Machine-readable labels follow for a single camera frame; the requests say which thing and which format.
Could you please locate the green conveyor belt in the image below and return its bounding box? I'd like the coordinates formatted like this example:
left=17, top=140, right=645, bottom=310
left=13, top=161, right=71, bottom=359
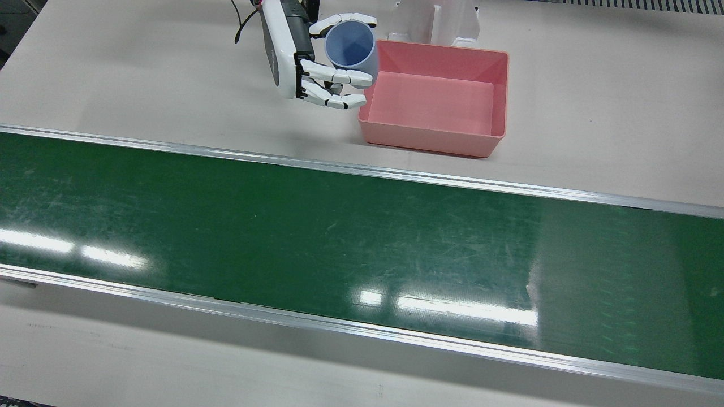
left=0, top=124, right=724, bottom=396

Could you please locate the pink plastic box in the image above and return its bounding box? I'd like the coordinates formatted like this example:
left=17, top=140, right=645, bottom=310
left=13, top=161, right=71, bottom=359
left=358, top=40, right=509, bottom=158

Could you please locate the right white-grey robot hand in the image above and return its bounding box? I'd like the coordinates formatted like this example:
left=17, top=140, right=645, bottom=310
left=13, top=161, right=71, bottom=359
left=259, top=0, right=378, bottom=110

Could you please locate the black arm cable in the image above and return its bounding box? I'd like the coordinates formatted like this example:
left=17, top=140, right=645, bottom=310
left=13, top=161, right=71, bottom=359
left=231, top=0, right=262, bottom=45

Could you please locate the white stand base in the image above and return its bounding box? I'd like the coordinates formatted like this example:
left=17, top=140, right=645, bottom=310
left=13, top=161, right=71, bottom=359
left=387, top=0, right=481, bottom=49

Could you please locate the blue plastic cup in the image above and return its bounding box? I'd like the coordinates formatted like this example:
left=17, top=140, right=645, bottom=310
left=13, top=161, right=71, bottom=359
left=324, top=20, right=378, bottom=85

